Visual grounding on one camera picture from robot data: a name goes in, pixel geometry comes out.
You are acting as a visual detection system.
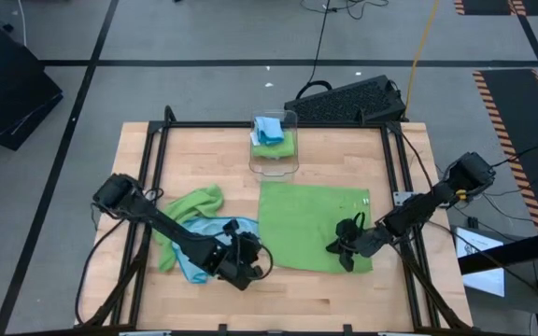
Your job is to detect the green microfiber towel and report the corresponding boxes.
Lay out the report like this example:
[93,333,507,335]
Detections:
[258,181,374,274]
[154,184,226,273]
[251,130,297,160]

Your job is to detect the black perforated computer case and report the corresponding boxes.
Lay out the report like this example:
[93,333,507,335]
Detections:
[283,74,408,125]

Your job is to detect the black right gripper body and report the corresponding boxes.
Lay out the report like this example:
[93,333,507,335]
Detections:
[326,217,391,273]

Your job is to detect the black neighbouring rig frame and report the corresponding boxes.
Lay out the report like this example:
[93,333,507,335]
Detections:
[458,124,538,336]

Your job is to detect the yellow hanging cable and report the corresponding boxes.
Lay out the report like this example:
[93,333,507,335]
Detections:
[402,0,441,120]

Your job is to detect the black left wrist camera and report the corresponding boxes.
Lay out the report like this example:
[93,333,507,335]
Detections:
[238,232,264,266]

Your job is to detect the silver metal bracket plate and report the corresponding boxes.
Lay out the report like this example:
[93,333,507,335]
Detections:
[392,190,415,206]

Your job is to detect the hazard-striped black floor mat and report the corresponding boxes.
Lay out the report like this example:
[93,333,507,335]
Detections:
[472,68,538,234]
[453,0,538,17]

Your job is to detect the light blue microfiber towel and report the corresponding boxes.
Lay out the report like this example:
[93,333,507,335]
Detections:
[253,116,286,146]
[171,216,261,285]

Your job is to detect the clear plastic bin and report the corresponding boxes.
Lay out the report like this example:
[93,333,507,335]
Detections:
[248,109,301,183]

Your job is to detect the white-screen monitor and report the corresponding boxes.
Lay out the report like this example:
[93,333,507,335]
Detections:
[455,226,506,299]

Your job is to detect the large black floor case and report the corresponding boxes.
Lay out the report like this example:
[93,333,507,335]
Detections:
[0,25,64,151]

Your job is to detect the black hanging cable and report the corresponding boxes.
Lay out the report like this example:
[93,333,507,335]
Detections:
[299,0,389,88]

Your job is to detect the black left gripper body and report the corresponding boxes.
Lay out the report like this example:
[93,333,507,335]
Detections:
[214,218,265,291]

